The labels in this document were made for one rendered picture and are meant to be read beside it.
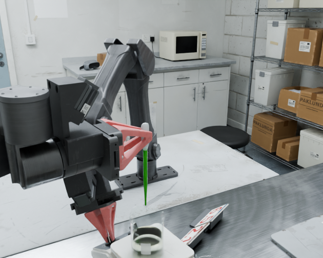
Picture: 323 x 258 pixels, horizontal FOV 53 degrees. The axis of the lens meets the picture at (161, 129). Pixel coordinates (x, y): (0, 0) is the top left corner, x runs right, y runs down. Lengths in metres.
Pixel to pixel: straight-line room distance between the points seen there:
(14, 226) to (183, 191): 0.47
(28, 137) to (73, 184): 0.23
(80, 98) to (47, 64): 3.04
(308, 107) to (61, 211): 2.32
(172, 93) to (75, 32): 1.15
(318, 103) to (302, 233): 2.03
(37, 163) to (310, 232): 0.67
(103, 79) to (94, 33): 2.82
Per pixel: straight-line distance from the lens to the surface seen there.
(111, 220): 0.73
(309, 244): 0.85
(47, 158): 0.44
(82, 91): 0.43
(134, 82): 0.88
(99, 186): 0.67
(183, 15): 3.97
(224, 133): 2.20
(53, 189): 1.05
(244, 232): 0.86
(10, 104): 0.40
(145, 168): 0.55
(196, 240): 0.79
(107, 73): 0.75
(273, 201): 1.00
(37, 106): 0.40
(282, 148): 3.17
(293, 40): 2.99
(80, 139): 0.43
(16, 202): 1.03
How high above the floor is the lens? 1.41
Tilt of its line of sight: 20 degrees down
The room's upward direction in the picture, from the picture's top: straight up
